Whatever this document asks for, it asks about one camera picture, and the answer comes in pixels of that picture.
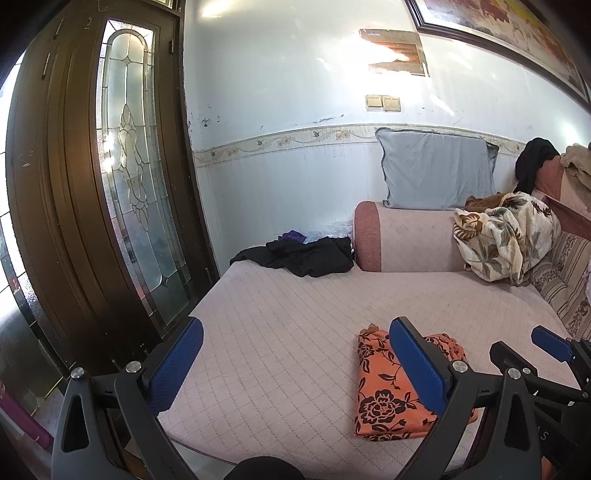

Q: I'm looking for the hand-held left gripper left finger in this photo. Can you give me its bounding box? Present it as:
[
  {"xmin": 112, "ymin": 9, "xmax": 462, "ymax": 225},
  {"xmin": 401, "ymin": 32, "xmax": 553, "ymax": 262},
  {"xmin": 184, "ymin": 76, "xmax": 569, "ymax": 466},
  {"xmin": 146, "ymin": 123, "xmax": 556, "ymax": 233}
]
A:
[{"xmin": 51, "ymin": 316, "xmax": 205, "ymax": 480}]

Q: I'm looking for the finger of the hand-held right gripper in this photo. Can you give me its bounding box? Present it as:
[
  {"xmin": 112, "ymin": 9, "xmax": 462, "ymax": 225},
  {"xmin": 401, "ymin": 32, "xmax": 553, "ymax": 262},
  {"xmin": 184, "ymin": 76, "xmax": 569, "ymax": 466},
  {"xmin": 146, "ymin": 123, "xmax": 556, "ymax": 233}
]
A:
[
  {"xmin": 489, "ymin": 342, "xmax": 580, "ymax": 402},
  {"xmin": 531, "ymin": 325, "xmax": 591, "ymax": 370}
]

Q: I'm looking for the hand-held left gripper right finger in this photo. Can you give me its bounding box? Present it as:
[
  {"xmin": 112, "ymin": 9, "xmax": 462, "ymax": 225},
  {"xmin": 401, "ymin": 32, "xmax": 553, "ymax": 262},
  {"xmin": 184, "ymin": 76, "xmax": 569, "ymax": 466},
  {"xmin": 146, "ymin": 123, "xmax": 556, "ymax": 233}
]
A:
[{"xmin": 389, "ymin": 316, "xmax": 541, "ymax": 480}]

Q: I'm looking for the orange floral shirt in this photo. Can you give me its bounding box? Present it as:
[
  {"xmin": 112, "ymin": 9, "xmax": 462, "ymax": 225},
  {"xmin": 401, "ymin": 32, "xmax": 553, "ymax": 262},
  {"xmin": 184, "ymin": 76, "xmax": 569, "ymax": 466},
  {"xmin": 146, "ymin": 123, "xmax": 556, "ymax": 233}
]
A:
[{"xmin": 355, "ymin": 324, "xmax": 481, "ymax": 441}]

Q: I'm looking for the black clothes pile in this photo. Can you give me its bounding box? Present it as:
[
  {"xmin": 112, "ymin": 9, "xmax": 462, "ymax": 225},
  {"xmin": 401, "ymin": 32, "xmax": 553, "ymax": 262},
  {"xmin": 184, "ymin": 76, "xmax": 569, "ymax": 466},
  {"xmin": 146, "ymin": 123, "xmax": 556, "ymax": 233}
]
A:
[{"xmin": 230, "ymin": 236, "xmax": 355, "ymax": 278}]

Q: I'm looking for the striped sofa cushion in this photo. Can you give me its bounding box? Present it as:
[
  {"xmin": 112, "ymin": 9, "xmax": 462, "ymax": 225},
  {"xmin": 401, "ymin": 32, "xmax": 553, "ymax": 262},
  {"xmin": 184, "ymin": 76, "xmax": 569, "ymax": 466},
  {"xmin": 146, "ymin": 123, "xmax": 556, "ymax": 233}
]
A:
[{"xmin": 529, "ymin": 231, "xmax": 591, "ymax": 342}]

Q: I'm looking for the pink quilted mattress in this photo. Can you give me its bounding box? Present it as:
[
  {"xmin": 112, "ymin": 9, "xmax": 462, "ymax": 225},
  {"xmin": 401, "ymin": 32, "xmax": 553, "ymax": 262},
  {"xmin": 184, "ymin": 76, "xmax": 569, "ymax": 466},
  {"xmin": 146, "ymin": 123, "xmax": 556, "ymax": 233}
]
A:
[{"xmin": 157, "ymin": 265, "xmax": 587, "ymax": 467}]

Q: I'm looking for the cream floral blanket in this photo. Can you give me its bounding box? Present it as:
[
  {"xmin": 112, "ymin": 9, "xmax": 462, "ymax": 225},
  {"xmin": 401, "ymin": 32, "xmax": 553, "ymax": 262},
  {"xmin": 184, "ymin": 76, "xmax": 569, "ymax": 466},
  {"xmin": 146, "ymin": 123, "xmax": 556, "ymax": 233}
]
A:
[{"xmin": 452, "ymin": 191, "xmax": 561, "ymax": 286}]

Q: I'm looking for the brown cloth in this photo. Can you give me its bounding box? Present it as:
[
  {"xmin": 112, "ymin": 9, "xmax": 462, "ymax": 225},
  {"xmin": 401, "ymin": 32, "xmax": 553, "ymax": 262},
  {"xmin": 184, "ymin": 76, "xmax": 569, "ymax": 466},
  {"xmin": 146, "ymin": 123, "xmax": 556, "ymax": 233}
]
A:
[{"xmin": 464, "ymin": 194, "xmax": 506, "ymax": 213}]

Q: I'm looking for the clear plastic bag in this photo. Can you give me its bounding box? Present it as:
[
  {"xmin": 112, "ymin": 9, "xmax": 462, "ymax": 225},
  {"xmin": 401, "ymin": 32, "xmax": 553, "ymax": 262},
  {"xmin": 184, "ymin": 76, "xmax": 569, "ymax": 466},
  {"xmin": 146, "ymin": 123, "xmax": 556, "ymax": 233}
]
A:
[{"xmin": 307, "ymin": 220, "xmax": 355, "ymax": 241}]

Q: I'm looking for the magenta object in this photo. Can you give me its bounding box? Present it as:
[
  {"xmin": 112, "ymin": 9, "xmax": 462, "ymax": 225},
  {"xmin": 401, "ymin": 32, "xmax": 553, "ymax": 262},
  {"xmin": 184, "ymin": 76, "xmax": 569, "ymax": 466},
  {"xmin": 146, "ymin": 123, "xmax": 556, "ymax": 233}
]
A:
[{"xmin": 0, "ymin": 381, "xmax": 54, "ymax": 448}]

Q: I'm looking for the pink sofa backrest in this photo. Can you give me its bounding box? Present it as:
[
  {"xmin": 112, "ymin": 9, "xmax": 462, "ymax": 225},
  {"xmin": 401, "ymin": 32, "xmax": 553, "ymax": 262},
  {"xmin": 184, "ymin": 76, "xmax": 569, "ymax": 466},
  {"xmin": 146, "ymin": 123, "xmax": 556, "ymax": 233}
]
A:
[{"xmin": 531, "ymin": 157, "xmax": 591, "ymax": 236}]

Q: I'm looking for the beige towel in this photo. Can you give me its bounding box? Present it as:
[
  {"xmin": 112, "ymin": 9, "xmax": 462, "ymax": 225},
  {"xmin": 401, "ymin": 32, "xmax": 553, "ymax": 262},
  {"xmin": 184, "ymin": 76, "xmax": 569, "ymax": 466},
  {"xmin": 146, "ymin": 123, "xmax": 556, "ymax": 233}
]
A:
[{"xmin": 560, "ymin": 143, "xmax": 591, "ymax": 190}]

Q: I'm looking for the black garment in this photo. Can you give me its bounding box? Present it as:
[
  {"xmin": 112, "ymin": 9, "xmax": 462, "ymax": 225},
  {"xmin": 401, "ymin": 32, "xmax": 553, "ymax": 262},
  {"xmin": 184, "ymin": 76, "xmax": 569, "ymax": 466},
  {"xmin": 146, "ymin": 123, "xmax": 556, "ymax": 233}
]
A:
[{"xmin": 515, "ymin": 137, "xmax": 561, "ymax": 195}]

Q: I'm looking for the wooden door with stained glass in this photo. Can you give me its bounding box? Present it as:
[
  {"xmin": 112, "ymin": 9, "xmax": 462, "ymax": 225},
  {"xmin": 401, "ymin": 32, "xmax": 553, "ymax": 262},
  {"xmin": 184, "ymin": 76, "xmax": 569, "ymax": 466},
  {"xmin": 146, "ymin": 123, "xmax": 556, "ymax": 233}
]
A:
[{"xmin": 4, "ymin": 0, "xmax": 220, "ymax": 365}]

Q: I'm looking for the grey-blue pillow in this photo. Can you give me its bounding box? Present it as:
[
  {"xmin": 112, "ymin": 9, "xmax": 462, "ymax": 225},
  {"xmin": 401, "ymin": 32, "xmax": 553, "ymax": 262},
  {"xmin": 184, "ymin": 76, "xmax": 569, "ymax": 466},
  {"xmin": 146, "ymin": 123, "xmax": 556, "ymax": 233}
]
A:
[{"xmin": 375, "ymin": 127, "xmax": 500, "ymax": 209}]

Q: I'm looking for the framed picture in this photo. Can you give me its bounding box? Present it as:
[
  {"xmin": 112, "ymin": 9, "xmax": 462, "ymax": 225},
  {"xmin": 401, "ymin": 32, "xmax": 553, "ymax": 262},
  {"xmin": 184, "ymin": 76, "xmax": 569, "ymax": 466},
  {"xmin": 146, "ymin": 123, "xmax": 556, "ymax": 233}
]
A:
[{"xmin": 404, "ymin": 0, "xmax": 591, "ymax": 103}]

